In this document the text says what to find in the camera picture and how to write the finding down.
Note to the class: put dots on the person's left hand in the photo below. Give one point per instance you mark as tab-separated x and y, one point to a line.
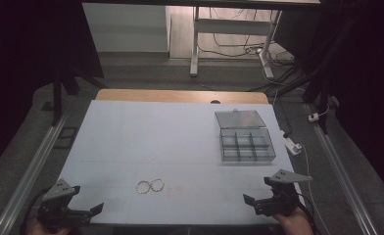
41	229

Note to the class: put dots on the black metal stand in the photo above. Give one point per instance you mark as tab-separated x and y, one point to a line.
57	98
320	94

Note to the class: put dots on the white power strip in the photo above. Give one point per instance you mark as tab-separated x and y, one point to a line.
291	143

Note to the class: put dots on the white desk frame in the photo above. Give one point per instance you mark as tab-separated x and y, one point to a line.
232	27

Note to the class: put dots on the pale blue table mat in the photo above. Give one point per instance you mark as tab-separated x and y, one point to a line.
167	143

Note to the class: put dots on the clear grey compartment box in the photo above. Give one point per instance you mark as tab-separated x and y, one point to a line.
245	140

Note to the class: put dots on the white plug adapter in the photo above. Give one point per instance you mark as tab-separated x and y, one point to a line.
313	117

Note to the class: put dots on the wooden table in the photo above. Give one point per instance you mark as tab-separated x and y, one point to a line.
180	96

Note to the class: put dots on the aluminium rail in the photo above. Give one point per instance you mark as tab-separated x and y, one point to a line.
26	178
342	176

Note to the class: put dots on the pair of metal rings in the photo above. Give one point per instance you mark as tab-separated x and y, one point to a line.
157	185

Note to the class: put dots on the person's right hand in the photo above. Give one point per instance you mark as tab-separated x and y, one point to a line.
294	224

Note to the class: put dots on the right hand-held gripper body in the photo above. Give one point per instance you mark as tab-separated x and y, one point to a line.
283	196

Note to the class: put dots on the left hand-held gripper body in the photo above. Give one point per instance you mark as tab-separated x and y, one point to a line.
57	205

